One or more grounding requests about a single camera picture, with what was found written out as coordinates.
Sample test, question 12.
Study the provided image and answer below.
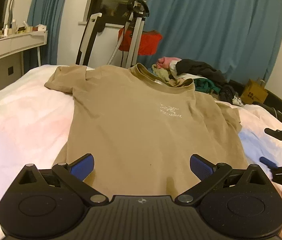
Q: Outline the beige t-shirt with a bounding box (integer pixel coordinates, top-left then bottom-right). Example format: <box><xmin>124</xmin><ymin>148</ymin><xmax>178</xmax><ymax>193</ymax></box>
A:
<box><xmin>45</xmin><ymin>64</ymin><xmax>248</xmax><ymax>197</ymax></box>

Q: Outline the pile of mixed clothes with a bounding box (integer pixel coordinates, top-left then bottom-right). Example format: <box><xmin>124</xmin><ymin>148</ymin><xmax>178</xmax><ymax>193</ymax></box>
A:
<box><xmin>151</xmin><ymin>57</ymin><xmax>244</xmax><ymax>106</ymax></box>

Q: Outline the black bedside sofa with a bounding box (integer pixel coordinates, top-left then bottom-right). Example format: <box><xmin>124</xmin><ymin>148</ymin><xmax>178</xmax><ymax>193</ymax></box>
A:
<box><xmin>227</xmin><ymin>80</ymin><xmax>282</xmax><ymax>128</ymax></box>

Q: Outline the brown paper bag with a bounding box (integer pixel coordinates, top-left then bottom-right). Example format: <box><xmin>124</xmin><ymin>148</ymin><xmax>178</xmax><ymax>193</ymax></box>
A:
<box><xmin>240</xmin><ymin>79</ymin><xmax>268</xmax><ymax>105</ymax></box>

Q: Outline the blue right curtain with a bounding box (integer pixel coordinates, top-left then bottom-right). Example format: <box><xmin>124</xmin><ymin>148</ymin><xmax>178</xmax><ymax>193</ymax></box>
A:
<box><xmin>138</xmin><ymin>0</ymin><xmax>282</xmax><ymax>84</ymax></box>

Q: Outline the blue curtain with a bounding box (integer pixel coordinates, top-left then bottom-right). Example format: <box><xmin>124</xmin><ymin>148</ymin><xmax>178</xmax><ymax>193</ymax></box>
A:
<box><xmin>27</xmin><ymin>0</ymin><xmax>65</xmax><ymax>65</ymax></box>
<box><xmin>138</xmin><ymin>0</ymin><xmax>282</xmax><ymax>84</ymax></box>

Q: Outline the white dressing desk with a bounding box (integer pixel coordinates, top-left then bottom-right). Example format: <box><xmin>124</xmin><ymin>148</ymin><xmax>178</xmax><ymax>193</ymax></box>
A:
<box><xmin>0</xmin><ymin>31</ymin><xmax>48</xmax><ymax>90</ymax></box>

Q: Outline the white black folded treadmill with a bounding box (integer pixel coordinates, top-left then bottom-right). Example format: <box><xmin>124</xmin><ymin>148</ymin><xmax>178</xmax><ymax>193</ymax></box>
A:
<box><xmin>75</xmin><ymin>12</ymin><xmax>102</xmax><ymax>66</ymax></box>

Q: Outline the red cloth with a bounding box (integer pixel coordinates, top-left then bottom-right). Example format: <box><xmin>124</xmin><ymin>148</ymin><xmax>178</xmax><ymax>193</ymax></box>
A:
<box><xmin>119</xmin><ymin>27</ymin><xmax>163</xmax><ymax>56</ymax></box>

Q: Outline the cosmetics clutter on desk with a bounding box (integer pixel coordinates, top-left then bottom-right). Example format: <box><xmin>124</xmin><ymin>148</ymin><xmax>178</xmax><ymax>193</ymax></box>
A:
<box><xmin>0</xmin><ymin>19</ymin><xmax>47</xmax><ymax>38</ymax></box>

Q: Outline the blue left curtain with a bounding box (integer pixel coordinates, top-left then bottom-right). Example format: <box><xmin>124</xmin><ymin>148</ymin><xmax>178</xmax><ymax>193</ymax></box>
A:
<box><xmin>27</xmin><ymin>0</ymin><xmax>65</xmax><ymax>65</ymax></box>

